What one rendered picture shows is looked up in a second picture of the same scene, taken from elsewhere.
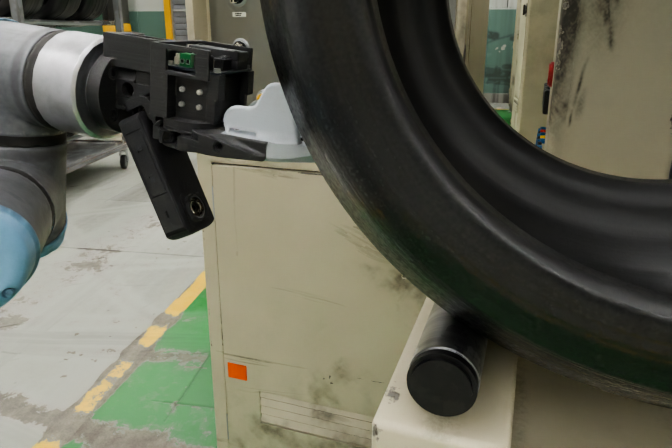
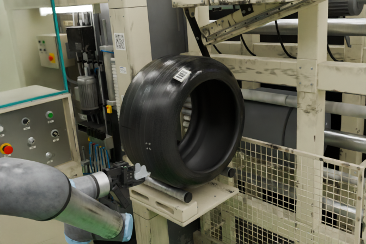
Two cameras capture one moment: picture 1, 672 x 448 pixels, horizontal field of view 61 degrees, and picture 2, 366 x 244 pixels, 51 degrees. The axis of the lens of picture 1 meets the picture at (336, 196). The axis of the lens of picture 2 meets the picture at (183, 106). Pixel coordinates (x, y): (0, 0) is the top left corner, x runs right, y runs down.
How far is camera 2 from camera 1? 1.35 m
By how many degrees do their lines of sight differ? 60
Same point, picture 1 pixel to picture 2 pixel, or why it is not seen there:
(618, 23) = not seen: hidden behind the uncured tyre
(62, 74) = (107, 183)
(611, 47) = not seen: hidden behind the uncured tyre
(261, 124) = (141, 174)
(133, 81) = (113, 178)
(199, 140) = (137, 182)
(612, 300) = (204, 173)
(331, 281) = (47, 231)
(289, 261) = (27, 234)
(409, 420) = (184, 207)
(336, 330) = not seen: outside the picture
